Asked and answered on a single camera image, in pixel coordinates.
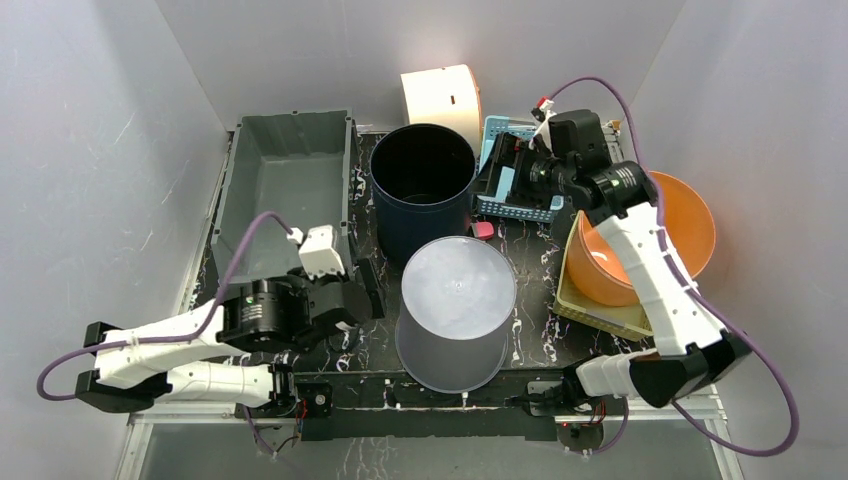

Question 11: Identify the dark blue bucket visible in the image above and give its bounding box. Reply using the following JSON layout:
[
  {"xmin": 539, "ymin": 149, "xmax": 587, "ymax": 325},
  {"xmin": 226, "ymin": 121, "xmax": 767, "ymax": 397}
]
[{"xmin": 369, "ymin": 123, "xmax": 476, "ymax": 266}]

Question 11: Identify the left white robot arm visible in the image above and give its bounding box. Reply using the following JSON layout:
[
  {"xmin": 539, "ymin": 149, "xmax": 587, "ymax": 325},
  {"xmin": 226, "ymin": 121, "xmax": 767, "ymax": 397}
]
[{"xmin": 74, "ymin": 258, "xmax": 386, "ymax": 416}]

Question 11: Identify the orange plastic bucket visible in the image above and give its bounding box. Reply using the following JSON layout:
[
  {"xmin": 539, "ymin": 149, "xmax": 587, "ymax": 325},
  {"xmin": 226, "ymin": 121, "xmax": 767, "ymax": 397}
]
[{"xmin": 565, "ymin": 171, "xmax": 716, "ymax": 307}]

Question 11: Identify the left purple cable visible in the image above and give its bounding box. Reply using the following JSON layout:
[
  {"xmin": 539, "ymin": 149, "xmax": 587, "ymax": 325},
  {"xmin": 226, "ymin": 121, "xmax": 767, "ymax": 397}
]
[{"xmin": 36, "ymin": 210, "xmax": 296, "ymax": 403}]

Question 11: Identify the light grey plastic bucket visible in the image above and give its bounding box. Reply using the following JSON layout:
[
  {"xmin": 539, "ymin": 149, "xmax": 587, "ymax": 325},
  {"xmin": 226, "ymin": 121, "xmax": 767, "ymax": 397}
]
[{"xmin": 396, "ymin": 236, "xmax": 516, "ymax": 394}]

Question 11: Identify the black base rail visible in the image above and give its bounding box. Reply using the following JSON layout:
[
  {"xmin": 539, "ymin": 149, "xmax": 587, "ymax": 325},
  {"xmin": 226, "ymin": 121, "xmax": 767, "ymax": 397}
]
[{"xmin": 251, "ymin": 364, "xmax": 670, "ymax": 444}]

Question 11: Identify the purple cable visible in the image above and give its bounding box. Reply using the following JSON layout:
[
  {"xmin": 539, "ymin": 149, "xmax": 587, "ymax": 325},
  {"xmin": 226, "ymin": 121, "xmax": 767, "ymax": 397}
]
[
  {"xmin": 36, "ymin": 210, "xmax": 296, "ymax": 403},
  {"xmin": 546, "ymin": 76, "xmax": 801, "ymax": 458}
]

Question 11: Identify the small pink eraser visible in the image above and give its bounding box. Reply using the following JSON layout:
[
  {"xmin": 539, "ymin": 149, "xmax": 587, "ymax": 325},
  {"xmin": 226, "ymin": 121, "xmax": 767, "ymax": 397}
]
[{"xmin": 471, "ymin": 221, "xmax": 495, "ymax": 241}]

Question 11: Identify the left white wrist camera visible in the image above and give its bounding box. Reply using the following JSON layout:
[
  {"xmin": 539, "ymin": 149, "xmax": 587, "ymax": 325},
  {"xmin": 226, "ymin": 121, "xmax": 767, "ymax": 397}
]
[{"xmin": 286, "ymin": 224, "xmax": 346, "ymax": 280}]

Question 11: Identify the light blue plastic basket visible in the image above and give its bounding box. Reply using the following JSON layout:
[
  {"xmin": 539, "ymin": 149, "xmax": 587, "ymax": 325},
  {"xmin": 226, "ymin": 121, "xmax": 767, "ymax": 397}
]
[{"xmin": 476, "ymin": 115, "xmax": 564, "ymax": 223}]

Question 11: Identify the cream cylindrical container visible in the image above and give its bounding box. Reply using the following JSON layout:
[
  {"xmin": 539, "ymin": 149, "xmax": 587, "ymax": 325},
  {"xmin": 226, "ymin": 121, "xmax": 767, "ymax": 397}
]
[{"xmin": 400, "ymin": 64, "xmax": 484, "ymax": 158}]

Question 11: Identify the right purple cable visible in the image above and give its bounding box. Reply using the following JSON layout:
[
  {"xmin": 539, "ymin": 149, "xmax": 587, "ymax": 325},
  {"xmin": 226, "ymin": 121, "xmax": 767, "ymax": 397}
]
[{"xmin": 546, "ymin": 76, "xmax": 801, "ymax": 458}]

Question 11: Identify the grey plastic bin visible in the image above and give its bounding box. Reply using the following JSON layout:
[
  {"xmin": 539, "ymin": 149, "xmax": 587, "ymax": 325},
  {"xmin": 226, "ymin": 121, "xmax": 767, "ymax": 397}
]
[{"xmin": 210, "ymin": 109, "xmax": 355, "ymax": 274}]

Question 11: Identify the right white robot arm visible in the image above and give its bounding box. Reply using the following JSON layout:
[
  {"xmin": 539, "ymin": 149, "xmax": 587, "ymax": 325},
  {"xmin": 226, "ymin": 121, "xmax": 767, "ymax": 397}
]
[{"xmin": 472, "ymin": 109, "xmax": 751, "ymax": 414}]

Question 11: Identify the yellow plastic basket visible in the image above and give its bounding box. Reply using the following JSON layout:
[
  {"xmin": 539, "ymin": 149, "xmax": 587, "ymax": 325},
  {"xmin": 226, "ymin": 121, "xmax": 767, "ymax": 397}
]
[{"xmin": 552, "ymin": 211, "xmax": 657, "ymax": 343}]

